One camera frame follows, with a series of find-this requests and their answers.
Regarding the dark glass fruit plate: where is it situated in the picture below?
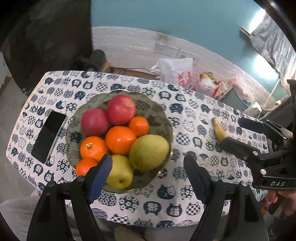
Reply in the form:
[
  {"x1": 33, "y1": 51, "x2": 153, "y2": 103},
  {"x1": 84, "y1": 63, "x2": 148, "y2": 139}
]
[{"x1": 66, "y1": 89, "x2": 174, "y2": 194}]

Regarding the red apple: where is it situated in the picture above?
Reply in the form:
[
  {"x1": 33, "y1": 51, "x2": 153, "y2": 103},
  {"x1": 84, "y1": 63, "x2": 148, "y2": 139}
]
[
  {"x1": 106, "y1": 94, "x2": 136, "y2": 126},
  {"x1": 81, "y1": 108, "x2": 109, "y2": 136}
]

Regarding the white plastic bag red print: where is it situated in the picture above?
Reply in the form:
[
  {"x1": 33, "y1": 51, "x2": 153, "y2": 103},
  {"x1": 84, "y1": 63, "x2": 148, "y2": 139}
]
[{"x1": 150, "y1": 58, "x2": 196, "y2": 91}]

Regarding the orange with stem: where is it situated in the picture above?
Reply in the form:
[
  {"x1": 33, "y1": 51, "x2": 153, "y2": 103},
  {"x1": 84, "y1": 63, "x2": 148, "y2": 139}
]
[{"x1": 80, "y1": 136, "x2": 109, "y2": 163}]

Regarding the small mandarin orange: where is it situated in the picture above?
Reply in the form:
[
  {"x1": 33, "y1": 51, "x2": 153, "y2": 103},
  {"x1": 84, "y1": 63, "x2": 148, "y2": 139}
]
[{"x1": 75, "y1": 158, "x2": 97, "y2": 176}]

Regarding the yellow banana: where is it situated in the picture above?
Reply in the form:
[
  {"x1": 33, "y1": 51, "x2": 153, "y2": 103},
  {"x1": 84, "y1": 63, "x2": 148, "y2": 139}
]
[{"x1": 213, "y1": 118, "x2": 229, "y2": 143}]

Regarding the person's right hand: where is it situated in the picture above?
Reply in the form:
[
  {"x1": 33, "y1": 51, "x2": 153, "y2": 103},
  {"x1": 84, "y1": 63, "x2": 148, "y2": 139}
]
[{"x1": 265, "y1": 190, "x2": 296, "y2": 216}]

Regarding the red apple lower left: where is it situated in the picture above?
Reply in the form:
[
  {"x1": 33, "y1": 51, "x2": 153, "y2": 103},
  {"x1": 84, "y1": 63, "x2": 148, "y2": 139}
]
[{"x1": 81, "y1": 108, "x2": 109, "y2": 136}]

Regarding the colourful snack bag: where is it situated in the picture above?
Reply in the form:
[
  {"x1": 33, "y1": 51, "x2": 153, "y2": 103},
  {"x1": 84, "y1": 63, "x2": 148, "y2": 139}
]
[{"x1": 198, "y1": 72, "x2": 229, "y2": 99}]

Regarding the cat pattern tablecloth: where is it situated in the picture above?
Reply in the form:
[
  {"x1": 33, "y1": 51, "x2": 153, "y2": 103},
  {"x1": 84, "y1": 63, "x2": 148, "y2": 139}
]
[{"x1": 6, "y1": 71, "x2": 268, "y2": 227}]

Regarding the white wall socket strip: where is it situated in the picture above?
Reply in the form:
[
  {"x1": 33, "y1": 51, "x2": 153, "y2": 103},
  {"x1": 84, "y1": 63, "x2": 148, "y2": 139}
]
[{"x1": 154, "y1": 42, "x2": 195, "y2": 59}]

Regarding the green yellow pear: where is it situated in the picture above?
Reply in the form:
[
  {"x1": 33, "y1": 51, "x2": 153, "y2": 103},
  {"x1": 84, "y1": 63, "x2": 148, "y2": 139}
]
[{"x1": 128, "y1": 135, "x2": 170, "y2": 171}]

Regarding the red apple upper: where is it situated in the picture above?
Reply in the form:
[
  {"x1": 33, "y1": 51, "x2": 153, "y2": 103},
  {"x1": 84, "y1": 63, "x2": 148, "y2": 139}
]
[{"x1": 106, "y1": 94, "x2": 136, "y2": 126}]

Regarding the grey trash bin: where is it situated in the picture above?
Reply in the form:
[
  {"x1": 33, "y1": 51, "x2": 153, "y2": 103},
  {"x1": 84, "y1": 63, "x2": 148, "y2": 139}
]
[{"x1": 221, "y1": 78, "x2": 256, "y2": 110}]

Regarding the black smartphone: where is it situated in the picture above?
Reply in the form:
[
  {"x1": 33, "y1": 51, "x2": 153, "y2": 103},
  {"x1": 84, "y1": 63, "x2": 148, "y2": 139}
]
[{"x1": 31, "y1": 111, "x2": 67, "y2": 164}]

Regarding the yellow green apple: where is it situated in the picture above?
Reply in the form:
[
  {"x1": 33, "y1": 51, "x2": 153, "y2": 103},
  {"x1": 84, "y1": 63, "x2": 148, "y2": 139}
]
[{"x1": 106, "y1": 155, "x2": 133, "y2": 190}]

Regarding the large orange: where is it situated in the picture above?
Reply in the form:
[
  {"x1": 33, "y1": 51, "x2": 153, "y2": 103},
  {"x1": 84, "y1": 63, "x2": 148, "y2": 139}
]
[{"x1": 105, "y1": 126, "x2": 137, "y2": 156}]

